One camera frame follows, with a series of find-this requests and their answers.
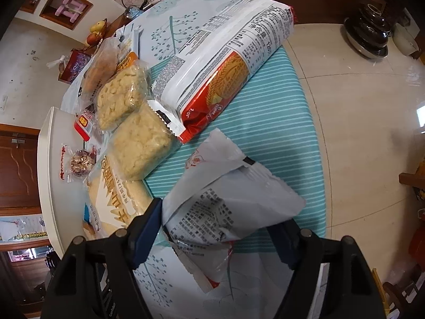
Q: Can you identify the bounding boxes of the white snack pouch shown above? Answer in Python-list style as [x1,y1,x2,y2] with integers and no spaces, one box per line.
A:
[162,129,305,292]

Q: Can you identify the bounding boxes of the clear bag rice crisps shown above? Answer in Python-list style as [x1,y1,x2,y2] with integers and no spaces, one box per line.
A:
[96,60,151,132]

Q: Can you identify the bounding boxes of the yellow cake package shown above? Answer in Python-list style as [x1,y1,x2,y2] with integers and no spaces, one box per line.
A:
[84,155,153,239]

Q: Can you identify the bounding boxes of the red yellow snack packet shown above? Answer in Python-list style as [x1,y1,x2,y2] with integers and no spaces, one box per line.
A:
[74,110,96,142]

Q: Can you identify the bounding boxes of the wooden door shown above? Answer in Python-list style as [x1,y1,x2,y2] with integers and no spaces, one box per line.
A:
[0,124,41,216]

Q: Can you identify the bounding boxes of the large cracker package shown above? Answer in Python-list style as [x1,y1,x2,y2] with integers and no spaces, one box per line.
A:
[147,0,295,144]

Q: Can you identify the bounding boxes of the patterned tablecloth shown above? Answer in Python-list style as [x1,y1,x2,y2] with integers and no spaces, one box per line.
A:
[117,0,326,318]

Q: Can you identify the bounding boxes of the white wall shelf unit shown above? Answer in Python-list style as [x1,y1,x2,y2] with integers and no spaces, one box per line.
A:
[15,0,124,43]

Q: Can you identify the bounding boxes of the fruit bowl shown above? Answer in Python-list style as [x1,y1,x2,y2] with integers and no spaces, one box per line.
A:
[85,19,108,47]

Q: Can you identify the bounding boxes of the blue glass jar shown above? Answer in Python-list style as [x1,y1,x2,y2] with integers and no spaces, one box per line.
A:
[124,5,143,20]

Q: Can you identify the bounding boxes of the white bucket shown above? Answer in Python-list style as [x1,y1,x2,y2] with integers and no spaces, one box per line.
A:
[393,23,419,56]

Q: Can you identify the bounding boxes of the red gift box with bag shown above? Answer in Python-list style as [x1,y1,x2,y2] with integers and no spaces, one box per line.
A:
[46,49,91,84]

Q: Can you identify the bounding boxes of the pink dumbbells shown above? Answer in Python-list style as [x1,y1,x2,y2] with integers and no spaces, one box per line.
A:
[55,0,87,23]

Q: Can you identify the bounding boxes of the small nut snack packet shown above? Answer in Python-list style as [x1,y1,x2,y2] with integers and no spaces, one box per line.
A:
[59,145,96,183]

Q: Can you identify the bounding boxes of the white plastic storage bin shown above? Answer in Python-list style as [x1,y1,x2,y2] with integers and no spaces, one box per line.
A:
[37,107,87,257]

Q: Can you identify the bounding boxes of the black stacked pots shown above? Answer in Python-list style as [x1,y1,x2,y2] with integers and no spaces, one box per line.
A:
[344,4,391,59]

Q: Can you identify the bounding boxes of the bag of round pastries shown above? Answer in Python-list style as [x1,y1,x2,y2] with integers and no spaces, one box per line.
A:
[81,37,120,94]

